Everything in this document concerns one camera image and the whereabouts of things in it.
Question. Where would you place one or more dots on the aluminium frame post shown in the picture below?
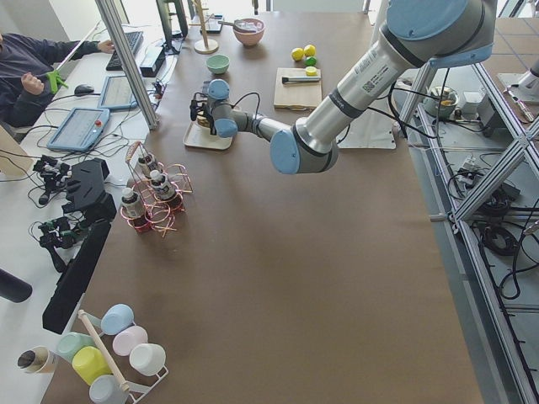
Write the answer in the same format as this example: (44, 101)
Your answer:
(111, 18)

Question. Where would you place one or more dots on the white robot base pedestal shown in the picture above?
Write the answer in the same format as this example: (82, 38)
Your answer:
(372, 130)

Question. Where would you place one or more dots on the yellow lemon back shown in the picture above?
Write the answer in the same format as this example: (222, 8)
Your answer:
(309, 50)

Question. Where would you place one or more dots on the pink plastic cup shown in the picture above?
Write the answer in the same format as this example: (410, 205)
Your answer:
(125, 341)

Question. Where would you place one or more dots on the pink bowl of ice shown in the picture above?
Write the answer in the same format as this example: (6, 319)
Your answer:
(251, 38)

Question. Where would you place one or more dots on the metal ice scoop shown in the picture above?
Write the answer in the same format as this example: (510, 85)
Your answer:
(241, 25)

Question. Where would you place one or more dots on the yellow lemon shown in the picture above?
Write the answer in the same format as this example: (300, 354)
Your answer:
(297, 54)
(309, 50)

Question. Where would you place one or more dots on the black computer mouse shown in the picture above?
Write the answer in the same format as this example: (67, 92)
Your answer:
(83, 89)

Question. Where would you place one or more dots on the copper wire bottle rack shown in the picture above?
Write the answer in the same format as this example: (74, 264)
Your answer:
(155, 195)

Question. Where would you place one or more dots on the yellow lemon front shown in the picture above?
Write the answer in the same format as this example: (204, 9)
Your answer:
(297, 54)

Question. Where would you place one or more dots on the black metal muddler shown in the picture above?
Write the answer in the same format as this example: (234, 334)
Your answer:
(306, 79)

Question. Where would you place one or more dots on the green lime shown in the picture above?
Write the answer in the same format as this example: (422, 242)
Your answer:
(310, 61)

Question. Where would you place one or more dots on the bamboo cutting board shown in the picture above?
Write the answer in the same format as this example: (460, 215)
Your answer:
(298, 96)

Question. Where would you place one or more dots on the teach pendant near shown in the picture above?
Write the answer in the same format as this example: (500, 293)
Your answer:
(79, 131)

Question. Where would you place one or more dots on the half lemon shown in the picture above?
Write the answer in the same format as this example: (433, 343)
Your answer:
(311, 71)

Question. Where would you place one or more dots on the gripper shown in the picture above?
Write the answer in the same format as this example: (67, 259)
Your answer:
(205, 116)

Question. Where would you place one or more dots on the white plastic cup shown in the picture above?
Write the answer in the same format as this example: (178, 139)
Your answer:
(147, 358)

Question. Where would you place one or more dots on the yellow plastic cup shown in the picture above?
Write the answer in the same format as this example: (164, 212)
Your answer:
(89, 364)

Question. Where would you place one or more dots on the wooden mug tree stand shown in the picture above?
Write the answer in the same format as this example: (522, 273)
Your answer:
(206, 45)

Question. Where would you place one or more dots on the paper coffee cup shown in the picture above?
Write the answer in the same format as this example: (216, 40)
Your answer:
(38, 360)

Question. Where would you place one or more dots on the mint green bowl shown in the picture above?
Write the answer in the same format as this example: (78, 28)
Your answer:
(218, 64)

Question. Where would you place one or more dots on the metal bowl on shelf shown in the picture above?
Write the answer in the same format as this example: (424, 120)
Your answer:
(441, 102)

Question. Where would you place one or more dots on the bread slice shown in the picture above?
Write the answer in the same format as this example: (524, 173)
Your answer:
(203, 122)

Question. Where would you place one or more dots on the person at desk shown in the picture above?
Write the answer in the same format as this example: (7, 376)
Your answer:
(25, 62)

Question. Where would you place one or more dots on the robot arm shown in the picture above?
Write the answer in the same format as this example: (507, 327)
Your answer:
(415, 33)

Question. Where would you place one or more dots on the blue plastic cup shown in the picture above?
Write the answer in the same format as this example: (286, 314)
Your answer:
(116, 319)

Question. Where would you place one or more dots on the teach pendant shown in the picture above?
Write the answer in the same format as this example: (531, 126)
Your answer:
(116, 94)
(79, 131)

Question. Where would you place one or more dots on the cream bunny serving tray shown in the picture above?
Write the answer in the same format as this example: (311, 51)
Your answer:
(198, 136)

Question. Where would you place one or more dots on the teach pendant far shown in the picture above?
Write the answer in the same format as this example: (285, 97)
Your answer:
(116, 94)

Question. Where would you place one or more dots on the white cup rack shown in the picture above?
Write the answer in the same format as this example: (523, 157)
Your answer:
(125, 384)

